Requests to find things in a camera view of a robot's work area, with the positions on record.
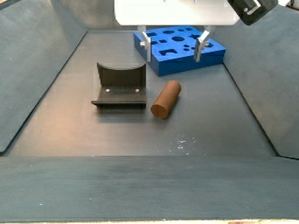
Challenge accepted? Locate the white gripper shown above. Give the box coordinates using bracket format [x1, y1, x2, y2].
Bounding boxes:
[115, 0, 239, 62]

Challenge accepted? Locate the brown cylinder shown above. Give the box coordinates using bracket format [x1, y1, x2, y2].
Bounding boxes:
[151, 80, 181, 119]

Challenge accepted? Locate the blue shape sorting block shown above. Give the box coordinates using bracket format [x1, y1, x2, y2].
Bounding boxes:
[145, 25, 227, 76]

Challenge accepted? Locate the black curved holder stand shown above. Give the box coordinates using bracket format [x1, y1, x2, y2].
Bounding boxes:
[91, 64, 145, 109]

